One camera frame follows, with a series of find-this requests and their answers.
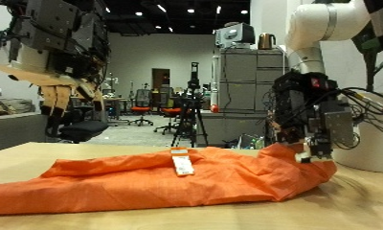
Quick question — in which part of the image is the green leafy plant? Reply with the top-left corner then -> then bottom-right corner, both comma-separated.
350,22 -> 383,94

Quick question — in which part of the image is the low grey counter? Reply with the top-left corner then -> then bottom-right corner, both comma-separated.
196,110 -> 272,148

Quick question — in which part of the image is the white paper clothing tag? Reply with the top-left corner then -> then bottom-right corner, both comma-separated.
171,147 -> 197,177

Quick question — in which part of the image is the grey sofa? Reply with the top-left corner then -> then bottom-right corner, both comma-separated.
0,111 -> 49,153

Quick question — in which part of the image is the copper kettle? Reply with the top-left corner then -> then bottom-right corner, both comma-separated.
257,32 -> 277,51

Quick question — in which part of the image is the black camera tripod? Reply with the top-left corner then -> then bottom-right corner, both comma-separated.
171,61 -> 209,148

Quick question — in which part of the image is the orange button shirt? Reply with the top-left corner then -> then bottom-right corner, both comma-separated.
0,143 -> 338,216

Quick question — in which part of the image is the grey metal cabinet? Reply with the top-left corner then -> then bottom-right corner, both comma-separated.
219,48 -> 292,115

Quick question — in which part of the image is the long office desk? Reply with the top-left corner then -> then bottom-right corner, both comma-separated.
104,95 -> 135,124

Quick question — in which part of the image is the brown cushion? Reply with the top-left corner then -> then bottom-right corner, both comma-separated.
0,98 -> 35,117

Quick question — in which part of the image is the brown door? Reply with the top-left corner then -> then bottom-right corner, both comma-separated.
151,68 -> 172,92

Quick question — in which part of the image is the white round plant pot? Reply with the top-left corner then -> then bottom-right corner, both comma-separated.
333,92 -> 383,173

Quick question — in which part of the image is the grey box device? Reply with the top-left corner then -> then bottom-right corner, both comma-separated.
215,22 -> 257,50

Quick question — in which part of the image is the black office chair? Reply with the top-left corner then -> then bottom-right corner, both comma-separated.
45,95 -> 111,144

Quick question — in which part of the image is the orange seat mesh office chair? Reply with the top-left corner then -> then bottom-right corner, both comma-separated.
127,89 -> 155,127
152,85 -> 184,135

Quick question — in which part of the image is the black hanging cable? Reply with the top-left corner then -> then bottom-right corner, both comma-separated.
221,47 -> 235,111

